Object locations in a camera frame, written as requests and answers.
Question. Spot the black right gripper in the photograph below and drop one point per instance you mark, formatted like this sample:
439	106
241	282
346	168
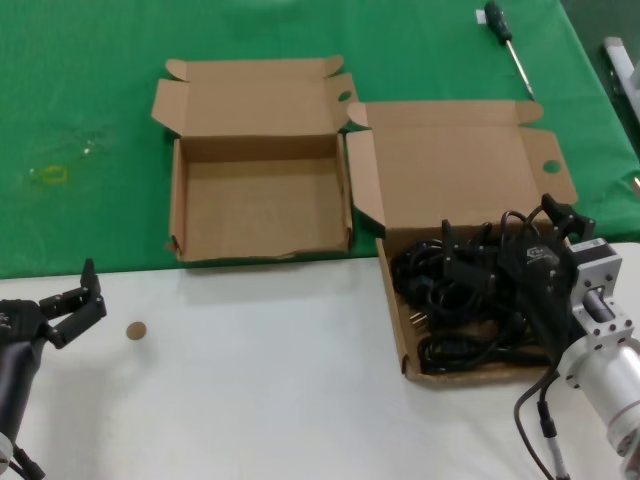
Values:
537	270

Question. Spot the open brown cardboard box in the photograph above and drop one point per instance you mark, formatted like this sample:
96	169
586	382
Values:
260	200
450	165

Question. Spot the round brown cardboard disc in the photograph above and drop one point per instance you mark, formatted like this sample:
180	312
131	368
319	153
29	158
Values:
136	330

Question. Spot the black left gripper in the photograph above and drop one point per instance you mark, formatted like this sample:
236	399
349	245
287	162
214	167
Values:
17	320

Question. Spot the small white label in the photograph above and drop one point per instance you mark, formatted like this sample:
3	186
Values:
480	17

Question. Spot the grey metal bar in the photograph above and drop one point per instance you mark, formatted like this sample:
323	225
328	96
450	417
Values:
617	55

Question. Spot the green table cloth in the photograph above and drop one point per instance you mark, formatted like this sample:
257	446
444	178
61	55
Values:
75	75

